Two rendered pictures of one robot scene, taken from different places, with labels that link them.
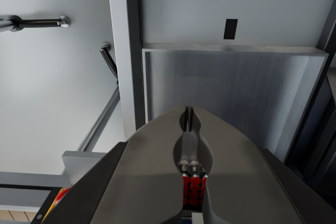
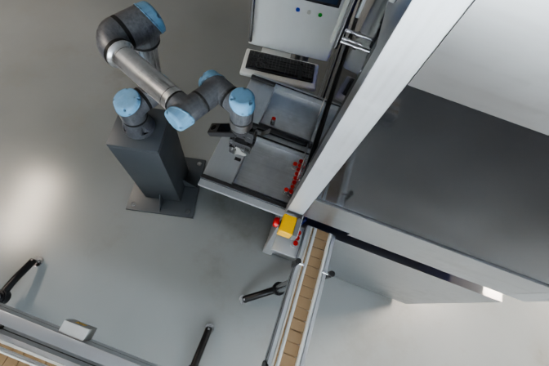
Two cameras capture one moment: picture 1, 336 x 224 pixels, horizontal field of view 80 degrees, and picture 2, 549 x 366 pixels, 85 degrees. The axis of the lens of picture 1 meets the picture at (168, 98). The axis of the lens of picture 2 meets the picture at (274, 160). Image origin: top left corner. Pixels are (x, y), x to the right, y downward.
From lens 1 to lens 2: 1.11 m
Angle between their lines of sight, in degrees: 42
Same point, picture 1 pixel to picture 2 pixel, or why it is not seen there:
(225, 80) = (254, 164)
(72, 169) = (281, 247)
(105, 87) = not seen: hidden behind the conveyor
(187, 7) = (226, 168)
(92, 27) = (224, 303)
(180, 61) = (242, 176)
